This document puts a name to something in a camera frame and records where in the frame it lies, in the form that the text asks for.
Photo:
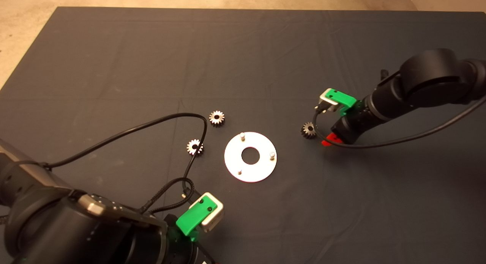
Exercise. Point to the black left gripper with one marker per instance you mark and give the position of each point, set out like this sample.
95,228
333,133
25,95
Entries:
182,252

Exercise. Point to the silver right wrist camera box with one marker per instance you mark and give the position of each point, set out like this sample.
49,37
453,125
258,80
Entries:
326,104

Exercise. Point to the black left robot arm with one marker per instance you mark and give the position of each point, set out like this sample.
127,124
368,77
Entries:
57,226

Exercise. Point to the green right wrist camera mount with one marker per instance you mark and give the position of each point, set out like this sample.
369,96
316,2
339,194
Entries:
341,97

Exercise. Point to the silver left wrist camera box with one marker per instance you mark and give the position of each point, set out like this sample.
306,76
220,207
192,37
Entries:
216,218

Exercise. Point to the round metal carrier plate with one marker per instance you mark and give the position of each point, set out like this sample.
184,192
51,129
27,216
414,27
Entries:
258,173

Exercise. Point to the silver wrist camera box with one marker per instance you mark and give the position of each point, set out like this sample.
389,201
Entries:
326,104
216,218

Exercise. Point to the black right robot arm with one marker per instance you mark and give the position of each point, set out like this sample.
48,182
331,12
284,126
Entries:
429,78

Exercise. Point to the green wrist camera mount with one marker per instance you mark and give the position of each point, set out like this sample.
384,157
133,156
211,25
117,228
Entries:
193,218
341,97

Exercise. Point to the dark grey table cloth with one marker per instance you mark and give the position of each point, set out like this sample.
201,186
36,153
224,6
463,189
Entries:
265,47

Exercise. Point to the green left wrist camera mount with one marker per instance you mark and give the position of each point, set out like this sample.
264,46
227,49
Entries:
193,218

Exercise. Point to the small steel planetary gear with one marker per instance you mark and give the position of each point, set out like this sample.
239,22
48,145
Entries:
191,147
306,131
212,119

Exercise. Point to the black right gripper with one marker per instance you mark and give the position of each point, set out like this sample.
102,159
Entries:
351,129

